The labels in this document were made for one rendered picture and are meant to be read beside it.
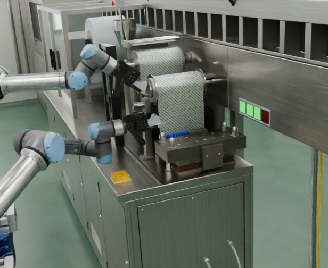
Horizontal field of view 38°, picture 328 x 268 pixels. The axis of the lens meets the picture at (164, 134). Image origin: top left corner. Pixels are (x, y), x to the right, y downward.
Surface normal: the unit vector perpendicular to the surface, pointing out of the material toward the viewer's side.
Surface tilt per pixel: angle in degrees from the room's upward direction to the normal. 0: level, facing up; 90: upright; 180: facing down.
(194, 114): 90
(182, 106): 90
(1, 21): 90
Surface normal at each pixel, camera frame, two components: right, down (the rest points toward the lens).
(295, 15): -0.93, 0.17
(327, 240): -0.06, -0.95
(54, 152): 0.92, 0.02
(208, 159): 0.36, 0.27
